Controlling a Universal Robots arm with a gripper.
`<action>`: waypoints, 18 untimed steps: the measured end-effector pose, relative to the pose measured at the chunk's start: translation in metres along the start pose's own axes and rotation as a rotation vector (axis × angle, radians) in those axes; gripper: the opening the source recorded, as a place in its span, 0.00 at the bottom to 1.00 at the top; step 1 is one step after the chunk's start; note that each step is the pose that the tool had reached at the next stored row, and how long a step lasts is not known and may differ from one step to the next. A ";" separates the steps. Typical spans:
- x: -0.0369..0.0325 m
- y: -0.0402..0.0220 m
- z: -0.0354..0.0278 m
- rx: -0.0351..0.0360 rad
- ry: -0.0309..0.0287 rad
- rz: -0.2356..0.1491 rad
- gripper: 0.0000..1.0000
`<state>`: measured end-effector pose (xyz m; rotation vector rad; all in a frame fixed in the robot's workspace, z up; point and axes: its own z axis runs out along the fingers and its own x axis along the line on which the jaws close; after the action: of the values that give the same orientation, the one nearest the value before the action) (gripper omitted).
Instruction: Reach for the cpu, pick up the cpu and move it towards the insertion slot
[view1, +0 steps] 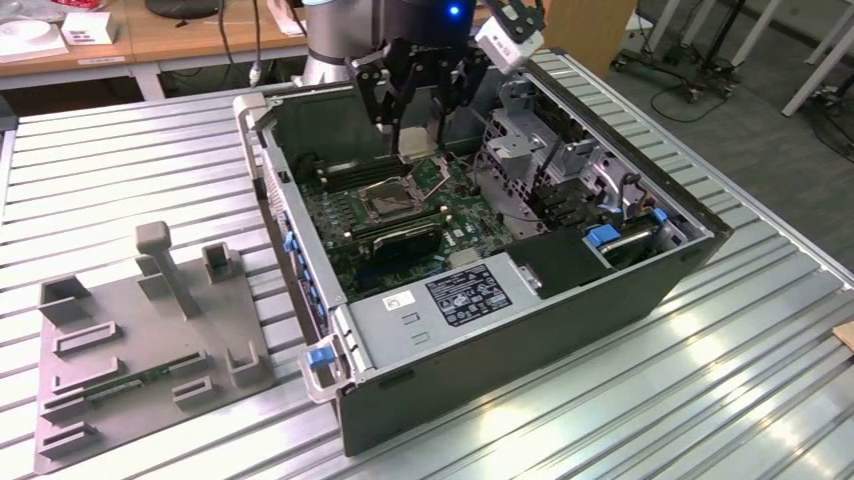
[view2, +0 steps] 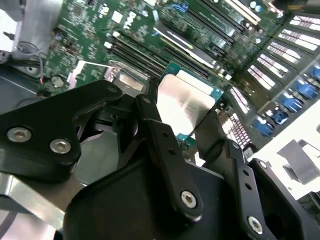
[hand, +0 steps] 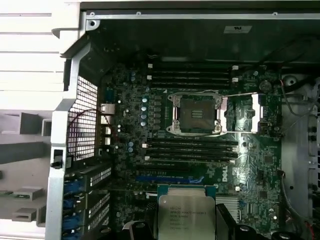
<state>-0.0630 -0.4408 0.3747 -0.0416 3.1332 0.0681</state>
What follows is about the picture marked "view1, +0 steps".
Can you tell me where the grey metal drive cage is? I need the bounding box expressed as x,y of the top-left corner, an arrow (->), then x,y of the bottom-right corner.
473,107 -> 559,236

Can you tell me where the black round base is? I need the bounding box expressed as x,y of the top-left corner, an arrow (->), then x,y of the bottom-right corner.
145,0 -> 225,16

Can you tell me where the white table frame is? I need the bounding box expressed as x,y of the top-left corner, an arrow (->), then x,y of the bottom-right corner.
779,0 -> 854,119
643,0 -> 779,69

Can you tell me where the metal socket cover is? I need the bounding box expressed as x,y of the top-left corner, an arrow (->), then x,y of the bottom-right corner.
405,155 -> 463,200

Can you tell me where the silver CPU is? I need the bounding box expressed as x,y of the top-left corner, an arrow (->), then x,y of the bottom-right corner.
399,127 -> 436,160

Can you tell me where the grey parts rack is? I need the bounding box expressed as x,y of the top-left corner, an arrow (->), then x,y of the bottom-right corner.
32,219 -> 279,476

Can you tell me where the green motherboard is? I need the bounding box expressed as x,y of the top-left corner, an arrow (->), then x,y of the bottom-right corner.
292,149 -> 535,301

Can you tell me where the blue case latch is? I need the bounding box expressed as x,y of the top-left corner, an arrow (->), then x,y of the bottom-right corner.
303,346 -> 335,374

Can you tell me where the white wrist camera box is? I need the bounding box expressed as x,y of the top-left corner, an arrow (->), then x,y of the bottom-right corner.
473,0 -> 543,74

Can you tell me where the black cable with silver plug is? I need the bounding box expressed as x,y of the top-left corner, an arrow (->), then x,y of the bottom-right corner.
247,0 -> 267,87

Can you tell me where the grey power supply unit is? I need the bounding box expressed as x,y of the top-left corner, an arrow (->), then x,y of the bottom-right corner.
343,251 -> 543,377

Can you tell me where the small white labelled box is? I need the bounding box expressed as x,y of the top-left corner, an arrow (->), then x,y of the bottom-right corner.
61,12 -> 113,46

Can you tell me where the black flat cable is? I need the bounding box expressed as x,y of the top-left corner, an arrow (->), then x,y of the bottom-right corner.
532,130 -> 563,177

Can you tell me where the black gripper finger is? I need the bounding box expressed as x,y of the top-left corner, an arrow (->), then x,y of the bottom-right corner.
432,46 -> 495,152
351,37 -> 429,162

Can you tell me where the CPU socket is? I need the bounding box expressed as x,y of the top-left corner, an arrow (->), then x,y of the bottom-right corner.
359,182 -> 428,224

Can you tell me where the white box with round dish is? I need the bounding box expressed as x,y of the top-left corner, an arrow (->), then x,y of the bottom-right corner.
0,19 -> 68,64

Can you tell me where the black RAM slot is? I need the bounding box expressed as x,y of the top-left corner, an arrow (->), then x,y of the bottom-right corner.
345,212 -> 449,241
319,169 -> 412,194
311,158 -> 401,177

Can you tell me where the small wooden block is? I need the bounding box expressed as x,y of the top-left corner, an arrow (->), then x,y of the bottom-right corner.
830,322 -> 854,359

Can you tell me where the white cardboard tray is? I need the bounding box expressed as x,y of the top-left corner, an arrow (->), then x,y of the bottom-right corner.
265,0 -> 313,36

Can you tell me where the green RAM stick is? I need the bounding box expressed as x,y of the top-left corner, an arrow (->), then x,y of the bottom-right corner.
82,353 -> 205,404

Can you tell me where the wooden cabinet panel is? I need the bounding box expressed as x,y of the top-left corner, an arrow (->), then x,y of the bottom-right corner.
532,0 -> 635,81

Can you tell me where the wooden desk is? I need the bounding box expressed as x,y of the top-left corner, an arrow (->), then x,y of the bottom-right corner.
0,0 -> 519,101

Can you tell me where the black rolling stand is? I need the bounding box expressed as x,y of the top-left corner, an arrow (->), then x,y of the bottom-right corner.
612,0 -> 742,104

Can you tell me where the open black PC case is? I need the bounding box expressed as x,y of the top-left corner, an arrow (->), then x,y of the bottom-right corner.
231,47 -> 735,457

